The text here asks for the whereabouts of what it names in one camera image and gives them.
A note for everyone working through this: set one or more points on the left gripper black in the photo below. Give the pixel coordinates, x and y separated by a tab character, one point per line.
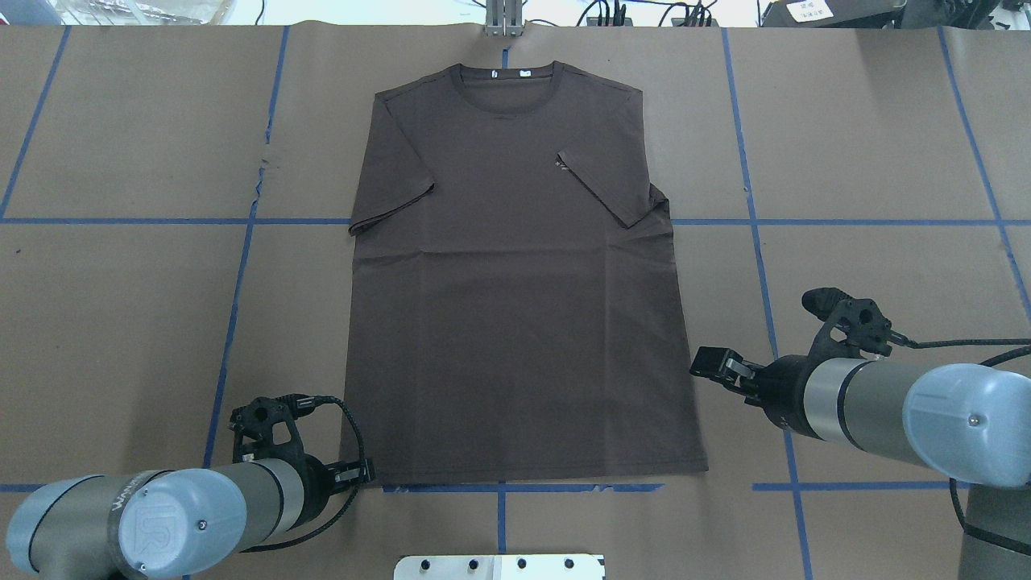
315	476

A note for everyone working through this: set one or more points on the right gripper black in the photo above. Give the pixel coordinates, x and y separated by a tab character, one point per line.
783	388

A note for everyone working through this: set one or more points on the brown t-shirt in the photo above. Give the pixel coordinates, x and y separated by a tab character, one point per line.
515	303

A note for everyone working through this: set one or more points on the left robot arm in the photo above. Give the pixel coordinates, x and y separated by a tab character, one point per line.
165	524

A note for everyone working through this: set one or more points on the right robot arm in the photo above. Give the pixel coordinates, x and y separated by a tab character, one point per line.
969	422

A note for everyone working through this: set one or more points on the right usb hub orange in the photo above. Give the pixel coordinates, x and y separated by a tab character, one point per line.
695	14

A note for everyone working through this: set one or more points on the usb hub orange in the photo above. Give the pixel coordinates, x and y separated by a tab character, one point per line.
604	14
695	14

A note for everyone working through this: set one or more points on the black box with label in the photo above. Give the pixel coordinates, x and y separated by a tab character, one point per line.
832	14

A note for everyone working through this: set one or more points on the left usb hub orange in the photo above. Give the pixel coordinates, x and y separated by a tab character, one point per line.
604	14

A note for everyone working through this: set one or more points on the clear plastic bag tray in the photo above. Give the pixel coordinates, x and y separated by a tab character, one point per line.
144	13

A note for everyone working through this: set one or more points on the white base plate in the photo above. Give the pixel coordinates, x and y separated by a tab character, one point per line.
503	566

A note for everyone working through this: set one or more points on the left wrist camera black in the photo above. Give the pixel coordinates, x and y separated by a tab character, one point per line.
266	428

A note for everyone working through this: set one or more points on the aluminium frame post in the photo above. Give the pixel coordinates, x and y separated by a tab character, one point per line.
504	18

